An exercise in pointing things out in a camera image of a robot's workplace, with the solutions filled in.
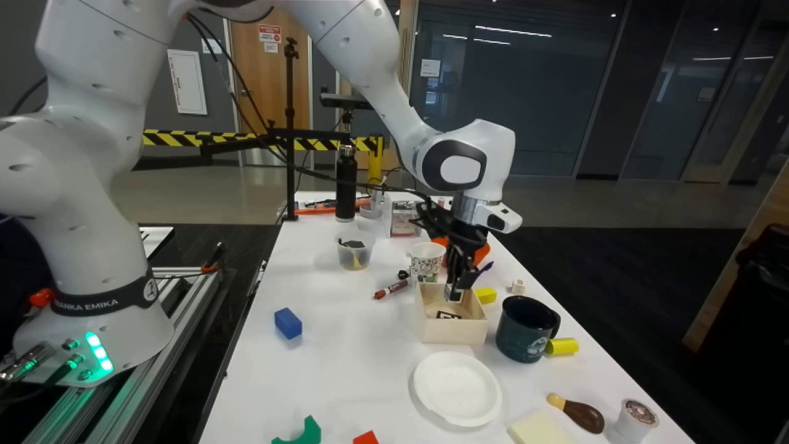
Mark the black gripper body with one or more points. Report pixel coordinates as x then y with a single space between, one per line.
466 251

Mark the white picture toy block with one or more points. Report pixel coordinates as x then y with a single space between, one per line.
453 292

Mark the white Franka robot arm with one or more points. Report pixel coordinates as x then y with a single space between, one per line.
74 207

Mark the light brown wooden box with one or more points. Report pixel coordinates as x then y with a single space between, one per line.
449 332

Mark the yellow cylinder block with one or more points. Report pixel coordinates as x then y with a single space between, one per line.
562 347

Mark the blue rectangular block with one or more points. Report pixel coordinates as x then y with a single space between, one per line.
286 324

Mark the red cube block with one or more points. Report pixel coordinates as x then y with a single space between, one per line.
366 438

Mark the green arch block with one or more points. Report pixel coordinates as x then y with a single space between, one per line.
298 435

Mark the orange plastic bowl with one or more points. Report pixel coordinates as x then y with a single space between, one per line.
483 253

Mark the purple pen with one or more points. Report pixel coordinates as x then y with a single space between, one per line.
483 269

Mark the patterned paper cup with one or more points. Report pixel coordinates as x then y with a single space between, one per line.
424 262

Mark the black white tag disc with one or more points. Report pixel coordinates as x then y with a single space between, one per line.
449 318

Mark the small patterned die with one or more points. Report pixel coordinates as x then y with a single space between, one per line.
516 288

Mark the red capped marker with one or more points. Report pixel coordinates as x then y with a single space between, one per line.
393 288

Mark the clear container with brown contents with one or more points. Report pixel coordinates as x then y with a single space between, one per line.
405 220

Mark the dark green mug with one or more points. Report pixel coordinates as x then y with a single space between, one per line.
521 334

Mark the small clear empty cup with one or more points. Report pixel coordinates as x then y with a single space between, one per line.
372 203

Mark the white round plate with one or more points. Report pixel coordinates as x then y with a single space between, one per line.
457 392

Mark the pale yellow sticky notes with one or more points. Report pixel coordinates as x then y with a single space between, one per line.
539 431

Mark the brown toy drumstick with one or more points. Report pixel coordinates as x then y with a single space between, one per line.
582 416

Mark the white cup with brown lid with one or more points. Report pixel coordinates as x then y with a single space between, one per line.
631 422

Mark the wooden door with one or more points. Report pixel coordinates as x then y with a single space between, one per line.
260 91

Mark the leaning wooden board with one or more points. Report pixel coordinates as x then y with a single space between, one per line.
739 262

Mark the red white door sign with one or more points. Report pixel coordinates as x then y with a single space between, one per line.
270 39

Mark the white paper sheet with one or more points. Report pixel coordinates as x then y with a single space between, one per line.
155 241

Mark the yellow black barrier tape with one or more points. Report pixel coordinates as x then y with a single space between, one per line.
176 139

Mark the orange knob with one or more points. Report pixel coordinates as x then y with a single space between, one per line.
39 300

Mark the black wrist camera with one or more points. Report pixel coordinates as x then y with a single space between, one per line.
431 220

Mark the black camera boom stand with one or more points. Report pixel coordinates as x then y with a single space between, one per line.
288 174

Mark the aluminium mounting rail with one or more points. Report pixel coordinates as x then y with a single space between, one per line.
163 329

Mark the small white wall label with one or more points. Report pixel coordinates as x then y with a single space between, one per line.
212 45

